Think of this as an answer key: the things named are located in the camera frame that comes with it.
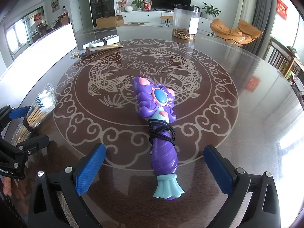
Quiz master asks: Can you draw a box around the bagged bamboo chopsticks bundle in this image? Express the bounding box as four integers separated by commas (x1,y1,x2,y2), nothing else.
11,83,57,146

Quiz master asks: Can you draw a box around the gold cosmetic tube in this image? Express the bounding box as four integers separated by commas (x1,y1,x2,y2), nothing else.
71,43,123,59

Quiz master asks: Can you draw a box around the purple toy wand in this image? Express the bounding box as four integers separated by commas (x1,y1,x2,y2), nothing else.
132,77,184,200

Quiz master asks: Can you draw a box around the person left hand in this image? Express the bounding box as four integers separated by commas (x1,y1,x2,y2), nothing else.
2,177,26,200

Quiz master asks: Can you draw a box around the white box with black band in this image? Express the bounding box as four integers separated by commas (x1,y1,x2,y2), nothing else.
82,35,120,49

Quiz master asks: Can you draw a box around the wooden dining chair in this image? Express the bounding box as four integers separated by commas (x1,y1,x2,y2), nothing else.
266,37,303,82

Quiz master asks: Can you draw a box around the cardboard box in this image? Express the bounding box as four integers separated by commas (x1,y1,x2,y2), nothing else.
95,15,124,29

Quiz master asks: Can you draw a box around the orange lounge chair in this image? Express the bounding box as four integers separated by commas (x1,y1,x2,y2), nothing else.
210,19,263,46

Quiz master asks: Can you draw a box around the red flowers white vase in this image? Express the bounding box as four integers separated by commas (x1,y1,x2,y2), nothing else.
116,0,133,12

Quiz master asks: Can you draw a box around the clear plastic jar black lid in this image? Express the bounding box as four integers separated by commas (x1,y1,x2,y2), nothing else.
172,4,200,41

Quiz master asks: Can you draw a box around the white tv cabinet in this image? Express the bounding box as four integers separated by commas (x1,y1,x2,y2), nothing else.
115,10,212,33

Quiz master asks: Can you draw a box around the green potted plant left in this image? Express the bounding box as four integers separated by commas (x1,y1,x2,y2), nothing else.
131,0,145,10

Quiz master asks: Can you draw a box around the green potted plant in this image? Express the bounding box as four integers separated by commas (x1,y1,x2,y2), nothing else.
131,0,145,10
202,2,222,20

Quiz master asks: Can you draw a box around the green potted plant right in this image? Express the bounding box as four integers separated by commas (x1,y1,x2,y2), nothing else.
202,2,222,20

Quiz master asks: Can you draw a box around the wooden bench orange seat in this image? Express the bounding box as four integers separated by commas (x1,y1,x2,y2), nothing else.
160,15,174,28

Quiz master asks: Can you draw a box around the grey curtain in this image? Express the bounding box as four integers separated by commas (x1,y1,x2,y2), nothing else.
248,0,277,58

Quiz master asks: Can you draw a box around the red wall hanging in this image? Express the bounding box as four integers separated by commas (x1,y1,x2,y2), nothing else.
276,0,288,20

